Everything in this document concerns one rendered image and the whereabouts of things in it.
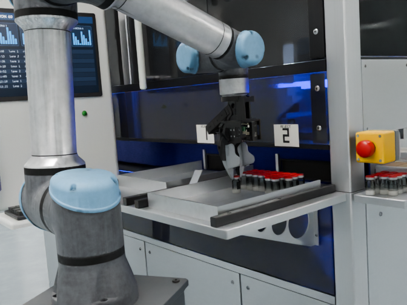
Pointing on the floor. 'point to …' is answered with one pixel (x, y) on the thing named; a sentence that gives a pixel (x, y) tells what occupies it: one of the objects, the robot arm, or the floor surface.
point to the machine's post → (346, 149)
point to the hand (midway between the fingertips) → (234, 172)
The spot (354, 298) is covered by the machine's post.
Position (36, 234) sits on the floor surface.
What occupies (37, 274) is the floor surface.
